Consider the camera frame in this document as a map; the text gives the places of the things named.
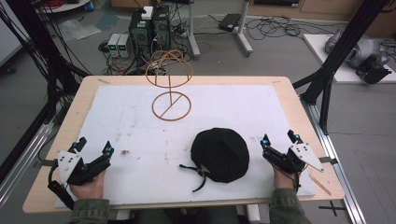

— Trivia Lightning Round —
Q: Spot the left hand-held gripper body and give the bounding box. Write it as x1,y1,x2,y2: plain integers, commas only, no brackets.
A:
56,150,111,187

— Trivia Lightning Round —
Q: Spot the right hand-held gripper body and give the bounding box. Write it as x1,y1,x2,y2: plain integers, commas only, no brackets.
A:
262,142,325,175

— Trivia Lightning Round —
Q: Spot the person's left hand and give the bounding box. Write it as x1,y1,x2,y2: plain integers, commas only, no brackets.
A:
69,170,106,201

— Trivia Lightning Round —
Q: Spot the person's right hand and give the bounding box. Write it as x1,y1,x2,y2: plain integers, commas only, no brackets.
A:
273,165,297,190

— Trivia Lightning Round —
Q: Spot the black table clamp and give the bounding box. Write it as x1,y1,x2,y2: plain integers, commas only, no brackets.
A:
318,156,339,166
33,158,56,170

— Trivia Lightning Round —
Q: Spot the thin wooden stick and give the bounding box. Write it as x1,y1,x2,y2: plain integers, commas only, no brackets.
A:
307,174,332,197

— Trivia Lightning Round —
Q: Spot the white foam mat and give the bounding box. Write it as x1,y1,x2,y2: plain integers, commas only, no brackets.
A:
53,84,318,209

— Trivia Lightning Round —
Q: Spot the black cap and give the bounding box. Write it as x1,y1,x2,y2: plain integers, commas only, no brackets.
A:
178,127,250,193

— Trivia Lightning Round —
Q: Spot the wooden hat stand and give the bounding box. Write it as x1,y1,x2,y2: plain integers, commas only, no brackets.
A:
145,49,194,122

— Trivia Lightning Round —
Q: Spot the white floor board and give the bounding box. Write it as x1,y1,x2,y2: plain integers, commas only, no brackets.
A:
303,33,396,85

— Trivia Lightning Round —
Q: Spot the black device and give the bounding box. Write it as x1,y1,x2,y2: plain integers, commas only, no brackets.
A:
355,55,393,85

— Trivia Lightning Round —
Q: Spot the grey power supply unit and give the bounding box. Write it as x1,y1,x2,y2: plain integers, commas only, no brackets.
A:
118,33,132,59
107,33,121,58

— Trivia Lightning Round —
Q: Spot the white stand leg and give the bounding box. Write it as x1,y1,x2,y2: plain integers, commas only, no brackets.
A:
233,0,254,58
186,0,202,61

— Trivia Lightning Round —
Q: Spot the grey rounded shell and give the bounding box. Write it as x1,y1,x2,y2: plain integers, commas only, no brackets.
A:
324,28,390,70

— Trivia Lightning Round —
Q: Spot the clear plastic sheet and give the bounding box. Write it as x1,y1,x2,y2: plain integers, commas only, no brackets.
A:
58,18,103,42

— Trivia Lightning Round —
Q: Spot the black computer tower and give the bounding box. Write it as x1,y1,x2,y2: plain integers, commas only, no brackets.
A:
128,8,154,62
151,5,172,52

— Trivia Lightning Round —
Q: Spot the flat black box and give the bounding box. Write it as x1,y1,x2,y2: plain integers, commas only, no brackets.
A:
218,12,243,33

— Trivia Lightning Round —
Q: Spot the white box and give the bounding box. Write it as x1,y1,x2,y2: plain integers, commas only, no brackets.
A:
141,6,154,21

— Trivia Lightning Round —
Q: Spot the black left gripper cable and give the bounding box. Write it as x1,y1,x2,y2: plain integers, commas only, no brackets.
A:
47,158,77,211

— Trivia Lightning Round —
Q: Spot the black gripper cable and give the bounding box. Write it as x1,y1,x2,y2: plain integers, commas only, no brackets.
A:
288,166,303,194
47,158,77,211

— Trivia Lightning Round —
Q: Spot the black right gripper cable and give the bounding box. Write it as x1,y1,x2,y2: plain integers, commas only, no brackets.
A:
288,166,303,194

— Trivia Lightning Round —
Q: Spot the aluminium rail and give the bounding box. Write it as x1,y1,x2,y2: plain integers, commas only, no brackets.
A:
0,120,54,208
302,102,368,224

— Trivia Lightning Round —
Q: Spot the black metal frame post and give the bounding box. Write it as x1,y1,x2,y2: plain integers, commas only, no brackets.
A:
291,0,391,135
0,0,92,183

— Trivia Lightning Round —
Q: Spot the tangle of black floor cables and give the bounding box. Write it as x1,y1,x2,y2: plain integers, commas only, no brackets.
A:
244,14,340,42

